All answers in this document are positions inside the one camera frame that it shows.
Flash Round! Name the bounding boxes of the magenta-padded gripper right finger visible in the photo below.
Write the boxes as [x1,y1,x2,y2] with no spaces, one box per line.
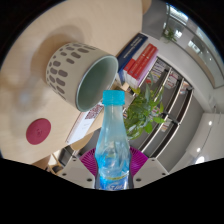
[128,146,169,190]

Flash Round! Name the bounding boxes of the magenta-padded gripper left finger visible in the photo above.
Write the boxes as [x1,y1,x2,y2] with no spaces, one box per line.
[57,147,100,190]

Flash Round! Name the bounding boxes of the clear bottle with blue cap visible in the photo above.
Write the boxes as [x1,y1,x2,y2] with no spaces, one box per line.
[94,89,132,191]

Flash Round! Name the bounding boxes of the light wooden chair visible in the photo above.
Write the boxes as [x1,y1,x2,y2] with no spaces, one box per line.
[32,151,68,173]
[141,0,153,14]

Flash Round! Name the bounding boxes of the open white magazine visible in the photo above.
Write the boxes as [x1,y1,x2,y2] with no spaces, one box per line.
[65,101,105,145]

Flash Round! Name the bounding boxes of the flat round red coaster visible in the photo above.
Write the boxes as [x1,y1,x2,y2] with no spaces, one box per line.
[25,117,52,146]

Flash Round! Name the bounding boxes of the green potted plant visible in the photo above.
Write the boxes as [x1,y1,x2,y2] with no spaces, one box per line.
[123,71,167,141]

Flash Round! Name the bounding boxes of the round ceiling lights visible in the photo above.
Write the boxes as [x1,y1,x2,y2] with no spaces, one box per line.
[194,119,214,164]

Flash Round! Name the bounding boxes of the grey spotted ceramic mug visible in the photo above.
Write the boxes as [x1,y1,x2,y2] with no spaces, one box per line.
[45,41,120,113]

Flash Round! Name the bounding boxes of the pink book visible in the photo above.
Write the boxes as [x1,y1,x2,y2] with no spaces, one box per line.
[133,54,160,90]

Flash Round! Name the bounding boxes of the red book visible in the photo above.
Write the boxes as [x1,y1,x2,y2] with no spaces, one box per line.
[123,43,158,84]

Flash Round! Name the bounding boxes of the dark blue book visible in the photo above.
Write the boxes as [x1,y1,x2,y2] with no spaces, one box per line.
[116,32,149,84]

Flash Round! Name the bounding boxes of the small potted window plant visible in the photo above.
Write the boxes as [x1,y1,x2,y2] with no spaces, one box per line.
[161,26,178,44]

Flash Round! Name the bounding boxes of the grey wall shelf unit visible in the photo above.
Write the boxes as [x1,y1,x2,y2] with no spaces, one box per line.
[128,57,195,158]

